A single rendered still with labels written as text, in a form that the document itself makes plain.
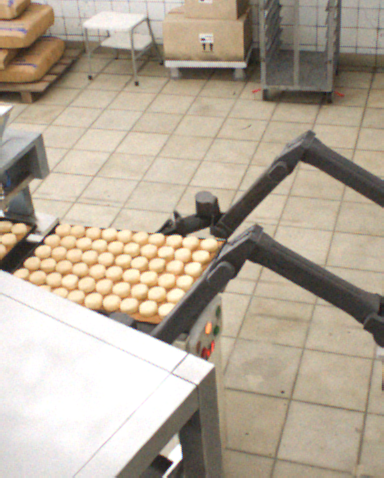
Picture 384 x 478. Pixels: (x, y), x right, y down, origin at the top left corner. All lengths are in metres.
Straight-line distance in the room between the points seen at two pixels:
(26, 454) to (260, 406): 2.48
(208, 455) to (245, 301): 2.82
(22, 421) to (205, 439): 0.18
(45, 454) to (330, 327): 2.84
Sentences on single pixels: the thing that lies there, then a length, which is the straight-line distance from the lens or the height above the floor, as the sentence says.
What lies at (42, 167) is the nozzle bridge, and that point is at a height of 1.06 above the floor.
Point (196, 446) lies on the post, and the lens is 0.76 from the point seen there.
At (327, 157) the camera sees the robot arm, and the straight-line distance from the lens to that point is 2.02.
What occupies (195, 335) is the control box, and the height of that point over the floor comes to 0.84.
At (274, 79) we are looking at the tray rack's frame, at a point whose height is 0.15.
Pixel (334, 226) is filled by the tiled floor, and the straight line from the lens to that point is 4.06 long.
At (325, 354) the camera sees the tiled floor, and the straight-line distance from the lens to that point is 3.31.
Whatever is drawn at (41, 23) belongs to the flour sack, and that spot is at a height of 0.48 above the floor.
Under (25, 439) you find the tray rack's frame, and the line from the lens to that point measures 0.67.
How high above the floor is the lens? 2.32
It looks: 35 degrees down
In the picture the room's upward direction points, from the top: 5 degrees counter-clockwise
